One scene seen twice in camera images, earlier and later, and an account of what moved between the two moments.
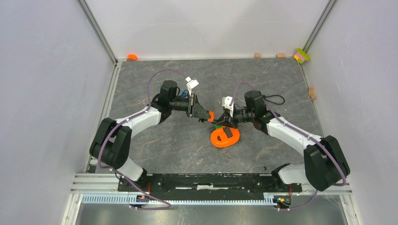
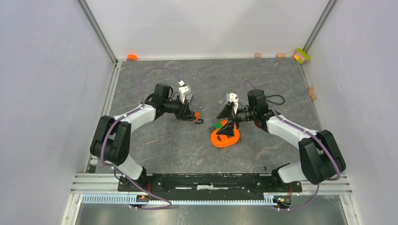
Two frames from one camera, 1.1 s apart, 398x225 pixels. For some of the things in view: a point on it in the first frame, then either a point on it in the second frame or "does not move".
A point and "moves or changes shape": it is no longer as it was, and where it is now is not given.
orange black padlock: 211,119 moves or changes shape
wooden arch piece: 311,92 does not move
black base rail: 207,186 does not move
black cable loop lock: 274,95 does not move
